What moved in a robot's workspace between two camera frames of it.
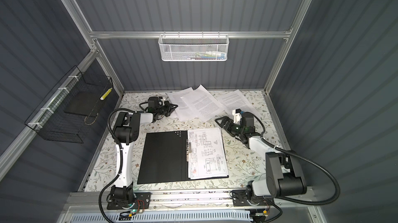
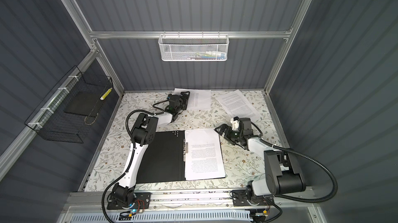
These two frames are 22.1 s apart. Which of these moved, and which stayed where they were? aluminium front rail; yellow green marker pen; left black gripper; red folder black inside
Moved: left black gripper
Stayed: yellow green marker pen; aluminium front rail; red folder black inside
